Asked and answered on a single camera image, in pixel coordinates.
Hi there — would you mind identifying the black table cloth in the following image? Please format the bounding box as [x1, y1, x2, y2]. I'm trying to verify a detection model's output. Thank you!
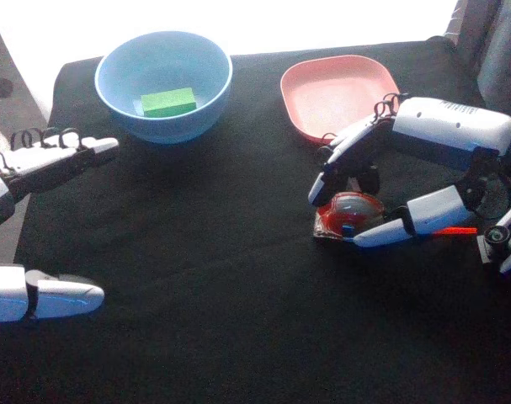
[0, 35, 511, 404]

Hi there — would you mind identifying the green block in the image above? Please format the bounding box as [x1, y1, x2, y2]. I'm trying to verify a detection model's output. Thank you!
[140, 87, 198, 119]

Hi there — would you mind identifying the light blue bowl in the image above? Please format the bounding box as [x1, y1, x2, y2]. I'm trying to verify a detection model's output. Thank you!
[94, 30, 234, 146]

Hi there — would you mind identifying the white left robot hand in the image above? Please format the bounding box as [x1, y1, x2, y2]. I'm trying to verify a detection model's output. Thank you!
[0, 127, 120, 324]

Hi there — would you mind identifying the pink square plate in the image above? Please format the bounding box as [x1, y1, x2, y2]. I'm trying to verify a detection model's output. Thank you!
[279, 55, 402, 145]

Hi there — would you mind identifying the orange tape measure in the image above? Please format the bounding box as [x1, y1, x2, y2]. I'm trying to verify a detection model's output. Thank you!
[312, 190, 479, 246]

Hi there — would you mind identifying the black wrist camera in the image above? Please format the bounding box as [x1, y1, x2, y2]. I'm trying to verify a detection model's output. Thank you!
[476, 224, 511, 265]

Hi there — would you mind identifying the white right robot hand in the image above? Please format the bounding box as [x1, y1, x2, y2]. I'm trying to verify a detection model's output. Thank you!
[307, 93, 511, 249]

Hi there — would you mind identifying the grey curtain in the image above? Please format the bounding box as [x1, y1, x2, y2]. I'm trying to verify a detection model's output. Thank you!
[443, 0, 511, 111]

